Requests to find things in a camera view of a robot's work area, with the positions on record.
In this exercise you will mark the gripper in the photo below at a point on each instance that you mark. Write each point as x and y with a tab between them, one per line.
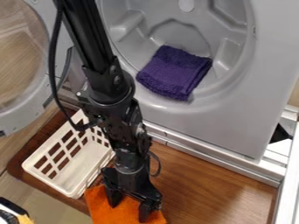
130	175

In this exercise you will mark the orange cloth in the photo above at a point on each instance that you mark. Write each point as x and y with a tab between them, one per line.
117	210

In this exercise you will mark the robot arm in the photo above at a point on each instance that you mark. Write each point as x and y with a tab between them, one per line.
102	81

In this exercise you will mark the purple cloth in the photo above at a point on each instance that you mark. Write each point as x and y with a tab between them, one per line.
175	72

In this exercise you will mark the white basket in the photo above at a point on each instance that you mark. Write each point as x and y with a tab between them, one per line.
70	157

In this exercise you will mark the washing machine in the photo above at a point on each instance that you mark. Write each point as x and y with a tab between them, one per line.
218	73

